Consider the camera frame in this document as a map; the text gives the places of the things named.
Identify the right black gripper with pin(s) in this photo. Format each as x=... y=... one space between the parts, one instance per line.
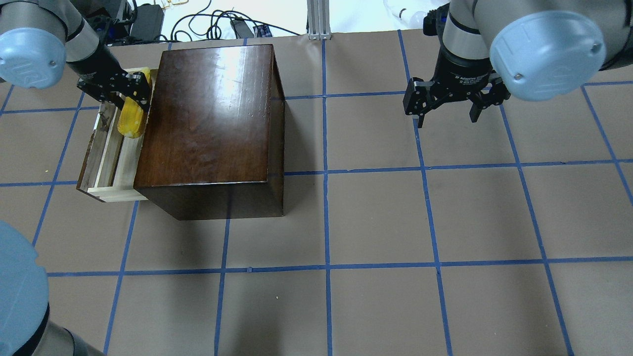
x=463 y=70

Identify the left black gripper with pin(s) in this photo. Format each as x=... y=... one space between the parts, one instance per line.
x=94 y=63

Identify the yellow corn cob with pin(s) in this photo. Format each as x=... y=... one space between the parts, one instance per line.
x=132 y=120

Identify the light wood drawer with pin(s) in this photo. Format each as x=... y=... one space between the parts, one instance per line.
x=109 y=167

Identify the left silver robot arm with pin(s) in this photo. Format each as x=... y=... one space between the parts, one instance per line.
x=39 y=38

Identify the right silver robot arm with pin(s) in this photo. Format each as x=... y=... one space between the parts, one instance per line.
x=533 y=50

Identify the black power adapter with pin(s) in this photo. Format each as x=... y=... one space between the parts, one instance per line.
x=149 y=20

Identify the white light bulb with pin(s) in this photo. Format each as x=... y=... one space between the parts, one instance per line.
x=412 y=19

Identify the dark brown wooden cabinet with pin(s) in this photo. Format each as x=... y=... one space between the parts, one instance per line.
x=213 y=146

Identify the aluminium frame post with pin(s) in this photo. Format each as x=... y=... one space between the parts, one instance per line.
x=318 y=19

